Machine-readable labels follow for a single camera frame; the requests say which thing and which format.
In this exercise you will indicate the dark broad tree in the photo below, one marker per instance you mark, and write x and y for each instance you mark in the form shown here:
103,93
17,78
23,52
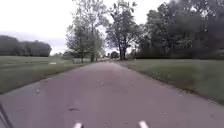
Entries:
122,30

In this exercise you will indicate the tall leafy tree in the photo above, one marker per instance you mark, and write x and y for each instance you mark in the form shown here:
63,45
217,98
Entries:
85,33

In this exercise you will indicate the robot's own part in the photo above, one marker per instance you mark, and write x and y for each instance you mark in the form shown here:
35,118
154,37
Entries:
78,125
143,124

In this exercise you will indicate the grass verge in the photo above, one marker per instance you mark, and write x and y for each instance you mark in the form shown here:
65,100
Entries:
186,75

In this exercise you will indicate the dense wood of trees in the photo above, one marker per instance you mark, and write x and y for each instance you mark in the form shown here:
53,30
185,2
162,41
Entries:
186,31

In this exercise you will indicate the grass field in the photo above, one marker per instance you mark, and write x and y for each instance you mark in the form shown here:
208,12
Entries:
30,70

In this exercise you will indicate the distant row of trees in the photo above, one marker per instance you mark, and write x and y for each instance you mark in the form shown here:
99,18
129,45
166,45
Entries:
25,47

